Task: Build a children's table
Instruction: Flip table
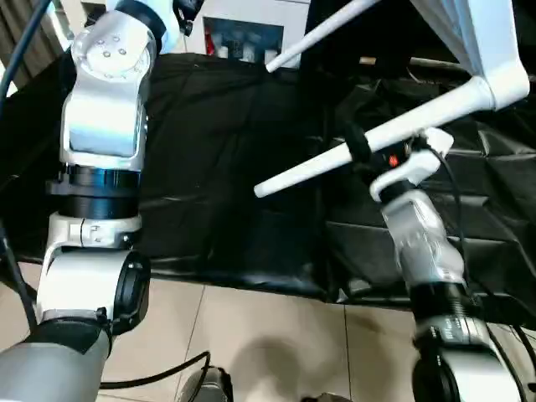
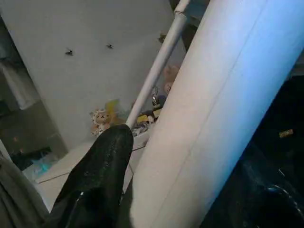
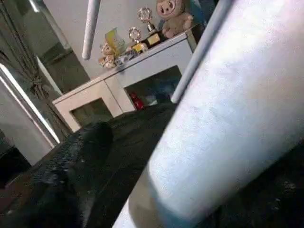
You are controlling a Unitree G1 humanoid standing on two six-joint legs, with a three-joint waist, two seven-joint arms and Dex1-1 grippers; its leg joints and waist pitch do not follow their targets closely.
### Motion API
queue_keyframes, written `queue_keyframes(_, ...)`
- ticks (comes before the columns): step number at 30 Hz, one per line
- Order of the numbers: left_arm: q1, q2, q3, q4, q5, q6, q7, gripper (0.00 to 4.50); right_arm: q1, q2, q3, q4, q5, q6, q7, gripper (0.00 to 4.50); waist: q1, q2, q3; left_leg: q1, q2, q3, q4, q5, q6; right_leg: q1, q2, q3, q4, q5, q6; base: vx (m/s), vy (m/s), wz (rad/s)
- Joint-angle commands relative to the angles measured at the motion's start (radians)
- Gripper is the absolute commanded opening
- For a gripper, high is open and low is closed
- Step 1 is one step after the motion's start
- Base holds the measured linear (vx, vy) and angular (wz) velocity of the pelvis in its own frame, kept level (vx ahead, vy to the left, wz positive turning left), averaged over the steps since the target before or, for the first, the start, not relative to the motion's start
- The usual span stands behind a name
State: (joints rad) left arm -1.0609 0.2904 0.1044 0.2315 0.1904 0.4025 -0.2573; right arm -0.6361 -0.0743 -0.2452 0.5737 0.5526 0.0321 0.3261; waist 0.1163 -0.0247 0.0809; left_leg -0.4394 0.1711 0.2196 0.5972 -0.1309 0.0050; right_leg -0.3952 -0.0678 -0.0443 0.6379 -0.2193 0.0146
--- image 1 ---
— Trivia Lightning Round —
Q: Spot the white plastic table leg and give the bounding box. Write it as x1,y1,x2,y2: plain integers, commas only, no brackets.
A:
254,77,494,199
264,0,381,74

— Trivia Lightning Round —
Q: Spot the white display cabinet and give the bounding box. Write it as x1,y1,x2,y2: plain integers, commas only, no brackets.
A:
79,0,312,71

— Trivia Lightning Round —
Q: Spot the dark tall cabinet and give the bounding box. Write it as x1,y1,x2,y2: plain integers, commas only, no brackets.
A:
301,0,466,83

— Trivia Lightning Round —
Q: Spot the long black rod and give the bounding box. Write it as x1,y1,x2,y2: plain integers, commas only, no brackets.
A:
409,57,464,70

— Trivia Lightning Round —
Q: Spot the black mat cloth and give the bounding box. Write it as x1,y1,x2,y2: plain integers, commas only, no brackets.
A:
0,52,536,326

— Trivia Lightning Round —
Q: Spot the grey curtain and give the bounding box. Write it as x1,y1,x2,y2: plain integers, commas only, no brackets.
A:
0,0,66,95

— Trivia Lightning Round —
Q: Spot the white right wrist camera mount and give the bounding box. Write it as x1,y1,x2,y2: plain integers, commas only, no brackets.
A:
369,126,456,203

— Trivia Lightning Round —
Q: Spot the thick black floor cable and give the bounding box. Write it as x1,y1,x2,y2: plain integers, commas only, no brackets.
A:
99,350,211,389

